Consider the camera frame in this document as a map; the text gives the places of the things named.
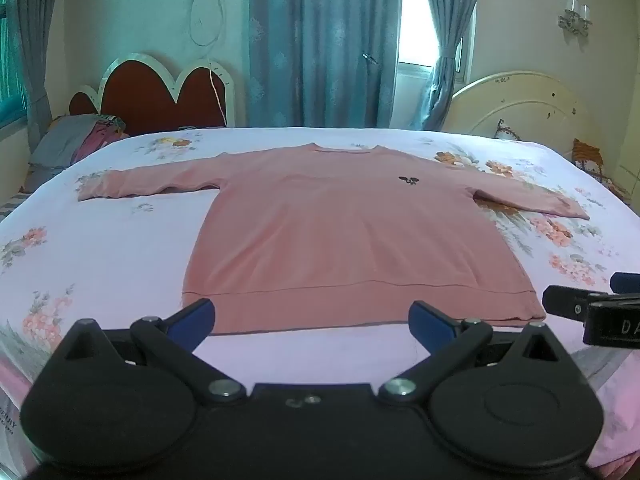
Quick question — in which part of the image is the tied blue curtain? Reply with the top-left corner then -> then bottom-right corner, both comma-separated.
417,0 -> 482,133

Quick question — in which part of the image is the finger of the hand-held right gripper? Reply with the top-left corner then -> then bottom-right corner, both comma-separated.
542,285 -> 616,322
611,272 -> 640,295

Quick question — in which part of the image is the orange printed cushion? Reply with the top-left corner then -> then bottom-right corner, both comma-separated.
570,138 -> 607,177

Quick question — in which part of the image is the narrow blue curtain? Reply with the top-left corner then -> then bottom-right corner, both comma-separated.
14,0 -> 55,153

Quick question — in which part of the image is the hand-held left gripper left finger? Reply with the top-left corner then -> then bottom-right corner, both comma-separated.
50,298 -> 247,406

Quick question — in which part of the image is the bright window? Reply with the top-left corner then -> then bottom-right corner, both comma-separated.
397,0 -> 441,81

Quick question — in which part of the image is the wide blue patterned curtain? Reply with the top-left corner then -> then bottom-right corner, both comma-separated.
248,0 -> 405,129

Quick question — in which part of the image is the crystal wall lamp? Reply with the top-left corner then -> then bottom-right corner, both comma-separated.
557,0 -> 593,36

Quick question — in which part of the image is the pile of grey and pink bedding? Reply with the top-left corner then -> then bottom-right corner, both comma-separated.
22,112 -> 131,193

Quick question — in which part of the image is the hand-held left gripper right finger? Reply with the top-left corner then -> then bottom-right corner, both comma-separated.
377,300 -> 576,406

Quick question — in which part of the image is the cream round headboard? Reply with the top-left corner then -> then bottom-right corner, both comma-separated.
442,71 -> 596,153

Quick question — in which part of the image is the red headboard with white frame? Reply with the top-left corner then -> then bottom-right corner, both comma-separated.
68,51 -> 237,137

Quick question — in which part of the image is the floral white bed sheet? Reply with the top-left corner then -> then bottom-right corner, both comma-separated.
0,125 -> 640,480

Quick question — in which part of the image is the pink long-sleeved sweater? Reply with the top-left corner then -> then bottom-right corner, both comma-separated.
76,143 -> 591,336

